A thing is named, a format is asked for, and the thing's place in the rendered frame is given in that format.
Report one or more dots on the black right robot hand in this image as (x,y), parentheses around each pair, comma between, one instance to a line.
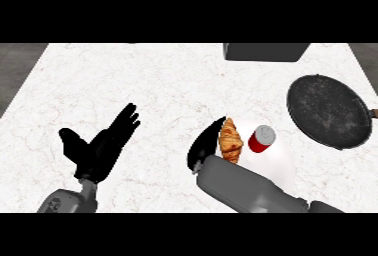
(204,146)

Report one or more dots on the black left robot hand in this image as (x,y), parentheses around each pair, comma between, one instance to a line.
(101,150)

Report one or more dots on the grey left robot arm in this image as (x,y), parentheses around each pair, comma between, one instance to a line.
(68,200)

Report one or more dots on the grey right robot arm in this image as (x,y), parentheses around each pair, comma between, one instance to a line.
(256,190)

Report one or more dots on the golden brown croissant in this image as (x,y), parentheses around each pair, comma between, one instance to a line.
(231,140)

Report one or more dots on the white plate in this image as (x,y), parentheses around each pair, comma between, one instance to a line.
(271,166)

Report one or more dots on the black frying pan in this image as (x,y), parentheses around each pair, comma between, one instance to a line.
(328,111)

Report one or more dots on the red can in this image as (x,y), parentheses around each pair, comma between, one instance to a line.
(260,139)

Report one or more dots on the dark grey appliance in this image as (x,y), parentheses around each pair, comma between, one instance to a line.
(263,51)

